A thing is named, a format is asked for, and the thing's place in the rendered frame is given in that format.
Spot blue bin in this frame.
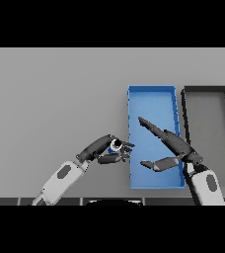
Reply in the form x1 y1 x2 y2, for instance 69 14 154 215
126 84 187 191

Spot blue pipe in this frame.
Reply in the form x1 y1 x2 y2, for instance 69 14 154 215
108 138 124 155

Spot dark grey bin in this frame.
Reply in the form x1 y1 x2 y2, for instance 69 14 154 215
180 85 225 189

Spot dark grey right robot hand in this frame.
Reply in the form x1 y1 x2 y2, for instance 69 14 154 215
137 116 204 173

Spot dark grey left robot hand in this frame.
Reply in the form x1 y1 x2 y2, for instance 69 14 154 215
75 133 136 165

